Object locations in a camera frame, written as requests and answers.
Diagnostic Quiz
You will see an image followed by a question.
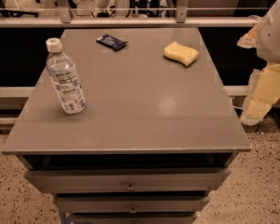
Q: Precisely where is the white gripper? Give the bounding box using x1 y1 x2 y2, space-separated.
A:
237 0 280 125

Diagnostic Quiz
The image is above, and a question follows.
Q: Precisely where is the clear plastic water bottle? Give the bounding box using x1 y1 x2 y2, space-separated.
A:
46 37 86 114

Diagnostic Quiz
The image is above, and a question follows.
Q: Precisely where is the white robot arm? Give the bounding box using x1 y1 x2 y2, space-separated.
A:
237 0 280 126

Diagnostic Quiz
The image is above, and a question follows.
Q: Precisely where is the yellow sponge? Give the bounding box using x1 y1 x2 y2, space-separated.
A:
163 42 199 67

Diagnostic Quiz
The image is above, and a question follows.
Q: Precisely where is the grey drawer cabinet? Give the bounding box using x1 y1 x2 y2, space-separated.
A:
1 27 252 224

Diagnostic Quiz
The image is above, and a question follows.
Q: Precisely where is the top grey drawer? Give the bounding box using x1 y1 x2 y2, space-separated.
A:
25 168 231 194

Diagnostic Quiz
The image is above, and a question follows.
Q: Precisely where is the grey drawer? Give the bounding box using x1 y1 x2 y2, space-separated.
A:
71 213 197 224
55 195 209 214
25 168 231 194

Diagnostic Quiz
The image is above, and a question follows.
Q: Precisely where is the dark blue snack packet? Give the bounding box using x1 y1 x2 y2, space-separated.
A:
96 35 127 51

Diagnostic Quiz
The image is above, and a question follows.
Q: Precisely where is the middle grey drawer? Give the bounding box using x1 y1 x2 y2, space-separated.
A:
55 195 209 214

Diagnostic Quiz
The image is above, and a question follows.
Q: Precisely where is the bottom grey drawer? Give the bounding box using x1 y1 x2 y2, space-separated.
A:
71 213 197 224

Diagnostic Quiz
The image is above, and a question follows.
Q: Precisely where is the grey metal railing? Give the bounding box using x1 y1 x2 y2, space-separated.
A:
0 0 261 28

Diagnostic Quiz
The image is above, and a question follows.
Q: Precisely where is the white cable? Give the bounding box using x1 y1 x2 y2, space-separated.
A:
230 96 245 111

